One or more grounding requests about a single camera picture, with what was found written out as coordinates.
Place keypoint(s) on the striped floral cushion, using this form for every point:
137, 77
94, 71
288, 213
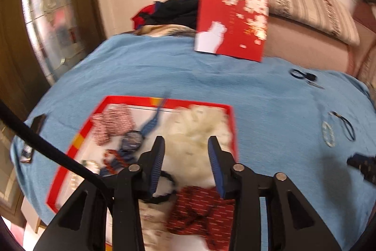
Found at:
293, 1

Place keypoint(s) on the cream chiffon scrunchie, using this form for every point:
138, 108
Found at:
194, 133

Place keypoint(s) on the red and white box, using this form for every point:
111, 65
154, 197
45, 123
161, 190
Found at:
232, 33

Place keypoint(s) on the pink sofa backrest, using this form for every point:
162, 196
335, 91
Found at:
308, 42

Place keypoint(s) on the white dotted scrunchie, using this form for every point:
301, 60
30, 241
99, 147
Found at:
155, 224

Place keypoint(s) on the silver hair clip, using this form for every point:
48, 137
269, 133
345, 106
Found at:
315, 84

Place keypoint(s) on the red rimmed white tray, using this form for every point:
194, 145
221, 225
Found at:
141, 115

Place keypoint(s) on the dark clothes pile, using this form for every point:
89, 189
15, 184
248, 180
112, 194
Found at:
173, 12

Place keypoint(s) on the blue wristwatch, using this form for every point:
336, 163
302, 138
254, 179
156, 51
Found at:
132, 140

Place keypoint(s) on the black phone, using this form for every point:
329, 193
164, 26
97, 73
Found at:
36, 127

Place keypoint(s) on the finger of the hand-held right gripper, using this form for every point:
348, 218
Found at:
362, 164

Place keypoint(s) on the glass cabinet door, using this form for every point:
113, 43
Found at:
53, 18

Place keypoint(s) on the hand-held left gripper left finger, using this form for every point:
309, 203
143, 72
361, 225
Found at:
157, 165

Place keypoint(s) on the brown patterned cloth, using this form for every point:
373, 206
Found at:
164, 30

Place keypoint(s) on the blue blanket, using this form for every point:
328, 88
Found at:
205, 77

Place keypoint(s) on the red plaid scrunchie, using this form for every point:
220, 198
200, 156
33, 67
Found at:
113, 124

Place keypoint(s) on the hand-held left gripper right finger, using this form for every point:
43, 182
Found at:
216, 168

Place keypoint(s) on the red polka dot scrunchie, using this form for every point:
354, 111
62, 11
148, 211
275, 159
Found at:
202, 212

